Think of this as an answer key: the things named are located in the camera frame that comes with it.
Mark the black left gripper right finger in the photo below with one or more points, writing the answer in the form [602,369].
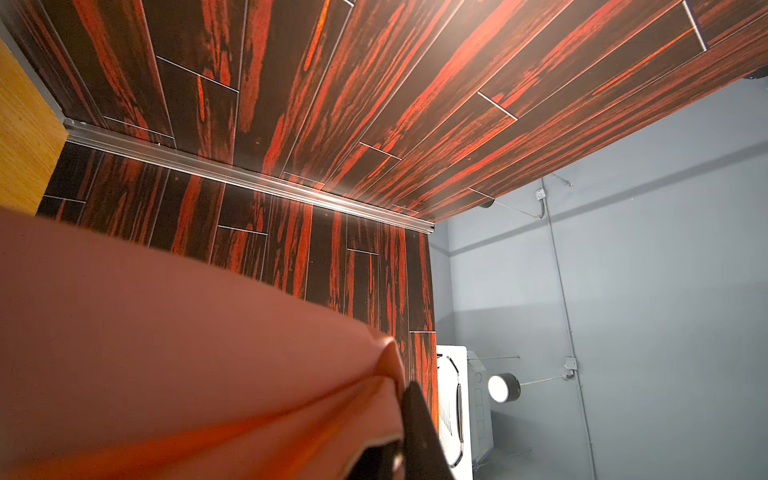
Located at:
[423,454]

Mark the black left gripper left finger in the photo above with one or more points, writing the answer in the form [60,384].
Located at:
[382,462]

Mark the round white wall lamp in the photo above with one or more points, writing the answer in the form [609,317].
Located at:
[504,388]

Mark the grey wall conduit pipe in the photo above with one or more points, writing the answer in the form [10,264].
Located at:
[571,362]

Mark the pink zip-up jacket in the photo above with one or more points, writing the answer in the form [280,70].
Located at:
[123,362]

